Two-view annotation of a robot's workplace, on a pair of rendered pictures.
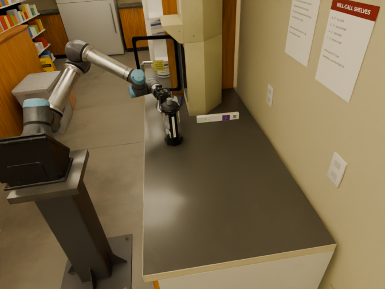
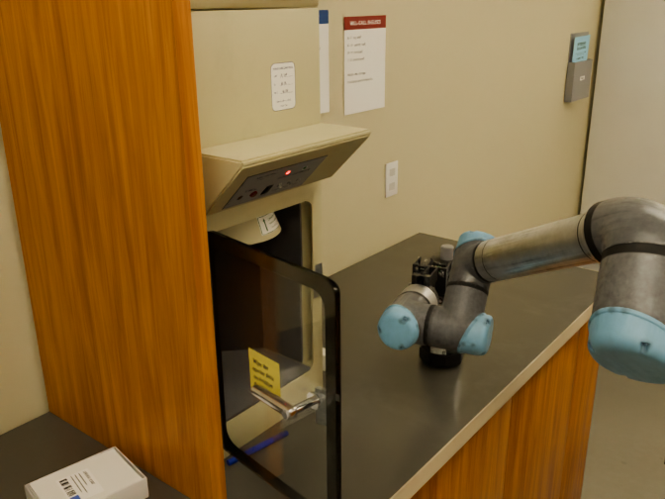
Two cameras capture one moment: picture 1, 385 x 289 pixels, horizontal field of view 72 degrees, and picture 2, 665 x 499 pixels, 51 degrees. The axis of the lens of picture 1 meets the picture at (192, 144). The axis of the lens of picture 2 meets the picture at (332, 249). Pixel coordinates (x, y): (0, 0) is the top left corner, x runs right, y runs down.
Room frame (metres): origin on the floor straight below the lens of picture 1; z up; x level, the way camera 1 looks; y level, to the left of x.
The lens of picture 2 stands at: (2.44, 0.92, 1.72)
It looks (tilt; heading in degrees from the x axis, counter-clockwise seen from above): 20 degrees down; 224
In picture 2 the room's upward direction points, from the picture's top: 1 degrees counter-clockwise
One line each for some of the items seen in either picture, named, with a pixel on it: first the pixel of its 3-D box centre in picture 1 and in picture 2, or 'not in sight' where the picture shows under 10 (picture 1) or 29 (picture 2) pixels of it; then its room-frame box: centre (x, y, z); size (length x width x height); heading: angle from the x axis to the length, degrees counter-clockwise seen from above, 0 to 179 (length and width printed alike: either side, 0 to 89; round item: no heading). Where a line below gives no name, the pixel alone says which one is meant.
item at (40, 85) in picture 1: (42, 92); not in sight; (3.18, 1.85, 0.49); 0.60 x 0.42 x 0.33; 6
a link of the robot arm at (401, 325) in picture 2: (153, 86); (406, 321); (1.53, 0.21, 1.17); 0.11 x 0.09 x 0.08; 21
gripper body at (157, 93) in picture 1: (161, 95); (427, 286); (1.38, 0.15, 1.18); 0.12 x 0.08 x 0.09; 21
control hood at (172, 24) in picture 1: (171, 28); (287, 169); (1.69, 0.08, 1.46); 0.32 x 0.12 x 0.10; 6
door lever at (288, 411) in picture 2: not in sight; (283, 397); (1.89, 0.28, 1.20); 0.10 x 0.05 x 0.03; 86
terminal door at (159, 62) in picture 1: (157, 65); (269, 376); (1.85, 0.21, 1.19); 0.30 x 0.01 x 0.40; 86
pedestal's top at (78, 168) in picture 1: (52, 174); not in sight; (1.06, 0.74, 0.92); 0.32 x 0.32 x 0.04; 7
